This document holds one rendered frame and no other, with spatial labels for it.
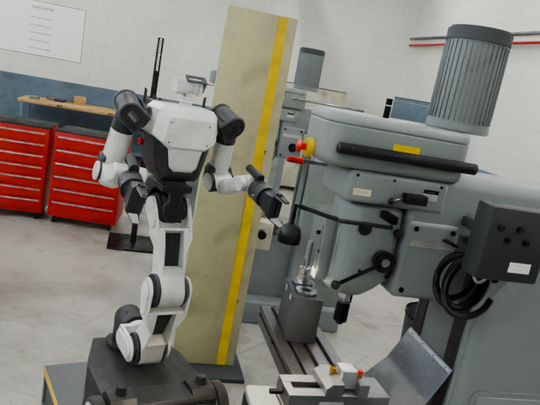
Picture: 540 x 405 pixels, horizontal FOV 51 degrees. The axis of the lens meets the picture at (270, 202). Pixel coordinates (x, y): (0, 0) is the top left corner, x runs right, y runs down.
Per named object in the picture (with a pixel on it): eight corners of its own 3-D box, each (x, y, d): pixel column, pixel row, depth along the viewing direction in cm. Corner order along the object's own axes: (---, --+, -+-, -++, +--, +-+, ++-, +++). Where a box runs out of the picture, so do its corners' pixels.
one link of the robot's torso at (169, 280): (140, 307, 240) (142, 197, 244) (179, 304, 249) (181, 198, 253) (153, 310, 227) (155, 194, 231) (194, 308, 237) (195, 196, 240)
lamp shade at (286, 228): (272, 239, 179) (276, 220, 178) (286, 237, 185) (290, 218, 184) (290, 246, 175) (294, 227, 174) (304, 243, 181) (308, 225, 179)
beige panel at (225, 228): (163, 379, 357) (224, -1, 308) (161, 348, 395) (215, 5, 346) (243, 384, 370) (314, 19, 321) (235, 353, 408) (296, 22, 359)
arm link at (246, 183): (244, 202, 228) (231, 189, 236) (267, 200, 234) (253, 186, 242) (251, 177, 223) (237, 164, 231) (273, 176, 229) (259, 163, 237)
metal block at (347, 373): (339, 389, 181) (343, 372, 180) (333, 378, 187) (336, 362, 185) (354, 389, 183) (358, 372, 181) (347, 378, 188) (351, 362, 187)
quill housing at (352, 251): (331, 298, 180) (353, 201, 173) (312, 274, 200) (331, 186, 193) (386, 304, 185) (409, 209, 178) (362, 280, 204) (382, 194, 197)
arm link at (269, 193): (261, 222, 222) (246, 206, 230) (281, 219, 227) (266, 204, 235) (268, 194, 216) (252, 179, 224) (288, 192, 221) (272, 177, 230)
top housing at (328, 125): (322, 165, 165) (333, 110, 162) (299, 149, 190) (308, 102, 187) (464, 186, 177) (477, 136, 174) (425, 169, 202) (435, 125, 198)
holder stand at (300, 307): (284, 341, 224) (294, 294, 220) (277, 317, 245) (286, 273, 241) (314, 345, 226) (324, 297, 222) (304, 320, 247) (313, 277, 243)
